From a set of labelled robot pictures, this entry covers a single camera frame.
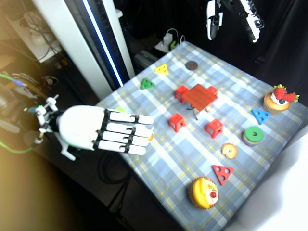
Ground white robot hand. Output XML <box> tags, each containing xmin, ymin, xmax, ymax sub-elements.
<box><xmin>205</xmin><ymin>0</ymin><xmax>265</xmax><ymax>43</ymax></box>
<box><xmin>57</xmin><ymin>105</ymin><xmax>155</xmax><ymax>161</ymax></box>

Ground brown wooden board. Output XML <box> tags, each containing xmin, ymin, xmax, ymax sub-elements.
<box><xmin>181</xmin><ymin>83</ymin><xmax>218</xmax><ymax>121</ymax></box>

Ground white column with blue light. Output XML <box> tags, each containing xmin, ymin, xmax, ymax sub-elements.
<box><xmin>32</xmin><ymin>0</ymin><xmax>135</xmax><ymax>99</ymax></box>

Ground green triangle block with holes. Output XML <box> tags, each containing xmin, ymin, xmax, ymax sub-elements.
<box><xmin>140</xmin><ymin>78</ymin><xmax>156</xmax><ymax>90</ymax></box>

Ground strawberry toy cupcake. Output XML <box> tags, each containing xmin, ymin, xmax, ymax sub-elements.
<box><xmin>263</xmin><ymin>84</ymin><xmax>300</xmax><ymax>115</ymax></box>

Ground white plug adapter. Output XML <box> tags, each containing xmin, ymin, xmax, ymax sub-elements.
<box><xmin>163</xmin><ymin>28</ymin><xmax>179</xmax><ymax>46</ymax></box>

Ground blue triangle block with holes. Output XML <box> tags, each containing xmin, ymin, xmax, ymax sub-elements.
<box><xmin>252</xmin><ymin>108</ymin><xmax>272</xmax><ymax>125</ymax></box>

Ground white power strip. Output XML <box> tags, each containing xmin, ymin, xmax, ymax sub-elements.
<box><xmin>155</xmin><ymin>39</ymin><xmax>174</xmax><ymax>52</ymax></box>

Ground blue plaid tablecloth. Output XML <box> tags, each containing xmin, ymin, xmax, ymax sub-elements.
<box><xmin>96</xmin><ymin>40</ymin><xmax>301</xmax><ymax>231</ymax></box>

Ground yellow triangle block with holes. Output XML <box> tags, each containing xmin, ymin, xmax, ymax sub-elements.
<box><xmin>154</xmin><ymin>64</ymin><xmax>169</xmax><ymax>76</ymax></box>

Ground small toy tart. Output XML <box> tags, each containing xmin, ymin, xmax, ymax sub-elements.
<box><xmin>221</xmin><ymin>142</ymin><xmax>238</xmax><ymax>159</ymax></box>

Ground yellow toy cupcake with cherry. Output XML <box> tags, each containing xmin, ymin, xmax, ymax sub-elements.
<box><xmin>188</xmin><ymin>177</ymin><xmax>219</xmax><ymax>209</ymax></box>

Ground red triangle block with holes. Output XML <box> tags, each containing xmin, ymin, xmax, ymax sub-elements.
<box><xmin>211</xmin><ymin>165</ymin><xmax>235</xmax><ymax>186</ymax></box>

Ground white rounded cover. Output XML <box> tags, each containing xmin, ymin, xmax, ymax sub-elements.
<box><xmin>225</xmin><ymin>133</ymin><xmax>308</xmax><ymax>231</ymax></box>

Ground black cable coil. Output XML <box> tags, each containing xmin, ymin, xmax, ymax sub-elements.
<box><xmin>98</xmin><ymin>153</ymin><xmax>132</xmax><ymax>188</ymax></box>

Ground white cable bundle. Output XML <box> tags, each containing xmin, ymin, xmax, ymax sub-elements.
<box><xmin>21</xmin><ymin>9</ymin><xmax>57</xmax><ymax>48</ymax></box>

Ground stacked rings with green ring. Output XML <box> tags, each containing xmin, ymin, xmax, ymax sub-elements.
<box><xmin>242</xmin><ymin>126</ymin><xmax>265</xmax><ymax>147</ymax></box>

